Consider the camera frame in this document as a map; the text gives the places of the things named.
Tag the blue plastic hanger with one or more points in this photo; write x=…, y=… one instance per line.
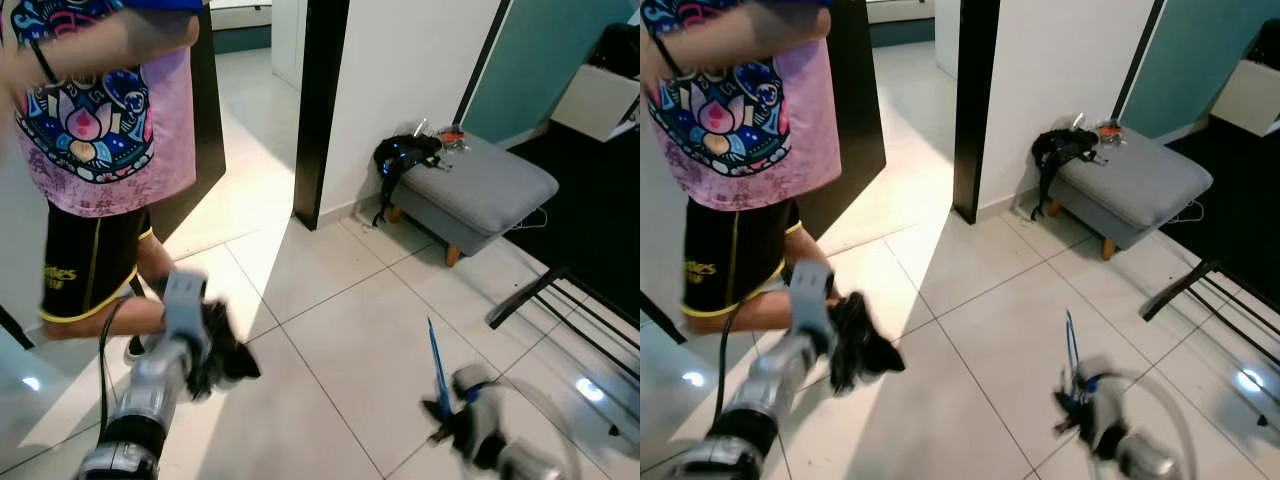
x=438, y=365
x=1070, y=345

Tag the dark navy black garment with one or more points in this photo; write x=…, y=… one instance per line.
x=862, y=345
x=225, y=360

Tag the black bag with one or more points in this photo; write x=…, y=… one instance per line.
x=1060, y=150
x=405, y=155

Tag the black carpet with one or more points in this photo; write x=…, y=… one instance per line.
x=590, y=200
x=1240, y=190

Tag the small orange item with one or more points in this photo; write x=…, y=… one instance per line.
x=1108, y=131
x=452, y=136

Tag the white cabinet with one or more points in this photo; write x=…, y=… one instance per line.
x=1245, y=95
x=595, y=100

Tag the person in black yellow shorts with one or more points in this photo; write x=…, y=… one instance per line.
x=100, y=120
x=740, y=120

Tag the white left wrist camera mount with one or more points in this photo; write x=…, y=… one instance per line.
x=810, y=300
x=185, y=305

